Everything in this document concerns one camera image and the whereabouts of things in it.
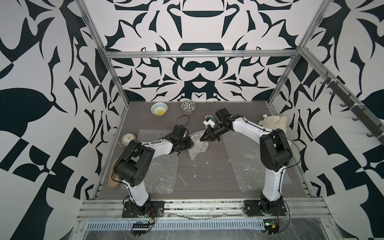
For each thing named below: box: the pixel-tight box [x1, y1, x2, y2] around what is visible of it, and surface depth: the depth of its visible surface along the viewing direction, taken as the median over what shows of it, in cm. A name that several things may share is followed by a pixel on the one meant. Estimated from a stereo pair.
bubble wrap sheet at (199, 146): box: [187, 130, 209, 160], surface depth 91 cm
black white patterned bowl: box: [180, 100, 197, 115], surface depth 117 cm
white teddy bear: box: [258, 115, 288, 134], surface depth 99 cm
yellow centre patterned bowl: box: [150, 102, 168, 116], surface depth 114 cm
